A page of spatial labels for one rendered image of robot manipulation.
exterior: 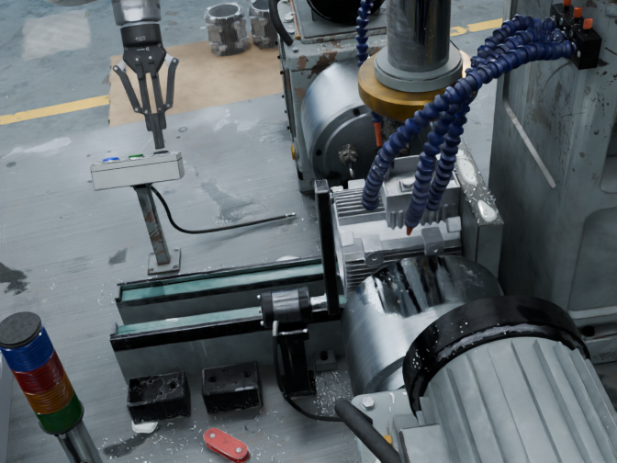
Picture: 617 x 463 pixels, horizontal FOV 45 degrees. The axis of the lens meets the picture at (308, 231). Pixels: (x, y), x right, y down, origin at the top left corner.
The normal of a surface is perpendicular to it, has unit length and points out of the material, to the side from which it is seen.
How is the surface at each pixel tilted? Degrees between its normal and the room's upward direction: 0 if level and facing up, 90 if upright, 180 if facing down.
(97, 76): 0
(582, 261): 90
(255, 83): 0
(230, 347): 90
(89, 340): 0
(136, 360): 90
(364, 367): 62
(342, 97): 24
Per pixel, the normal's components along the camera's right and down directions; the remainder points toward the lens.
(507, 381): -0.32, -0.70
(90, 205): -0.09, -0.75
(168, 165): 0.05, 0.18
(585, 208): 0.11, 0.65
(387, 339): -0.65, -0.53
